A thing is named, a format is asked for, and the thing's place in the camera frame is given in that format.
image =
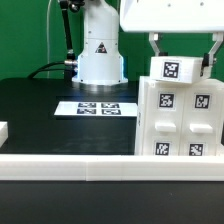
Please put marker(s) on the white cabinet door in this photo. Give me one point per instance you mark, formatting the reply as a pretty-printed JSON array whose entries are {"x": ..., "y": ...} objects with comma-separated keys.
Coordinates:
[
  {"x": 202, "y": 121},
  {"x": 163, "y": 121}
]

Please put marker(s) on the white cabinet top block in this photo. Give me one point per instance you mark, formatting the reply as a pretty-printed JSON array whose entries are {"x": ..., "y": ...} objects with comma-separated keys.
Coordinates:
[{"x": 179, "y": 69}]

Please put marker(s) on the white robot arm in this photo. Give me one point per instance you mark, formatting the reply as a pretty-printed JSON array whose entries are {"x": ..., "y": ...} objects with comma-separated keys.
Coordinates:
[{"x": 100, "y": 62}]

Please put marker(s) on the white cabinet body box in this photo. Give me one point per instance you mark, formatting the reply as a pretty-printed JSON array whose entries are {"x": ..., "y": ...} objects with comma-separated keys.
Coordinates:
[{"x": 144, "y": 85}]

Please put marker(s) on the white U-shaped fence frame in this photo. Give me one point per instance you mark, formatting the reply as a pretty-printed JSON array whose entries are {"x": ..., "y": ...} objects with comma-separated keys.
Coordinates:
[{"x": 110, "y": 168}]

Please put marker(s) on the white marker base plate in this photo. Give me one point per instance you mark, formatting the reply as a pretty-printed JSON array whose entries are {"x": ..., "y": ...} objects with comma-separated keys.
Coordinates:
[{"x": 108, "y": 109}]

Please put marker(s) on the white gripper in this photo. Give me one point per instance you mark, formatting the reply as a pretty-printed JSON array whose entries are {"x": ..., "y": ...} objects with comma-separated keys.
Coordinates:
[{"x": 175, "y": 16}]

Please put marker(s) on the black camera stand pole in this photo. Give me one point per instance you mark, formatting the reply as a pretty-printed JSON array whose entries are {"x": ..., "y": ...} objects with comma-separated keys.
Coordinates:
[{"x": 70, "y": 62}]

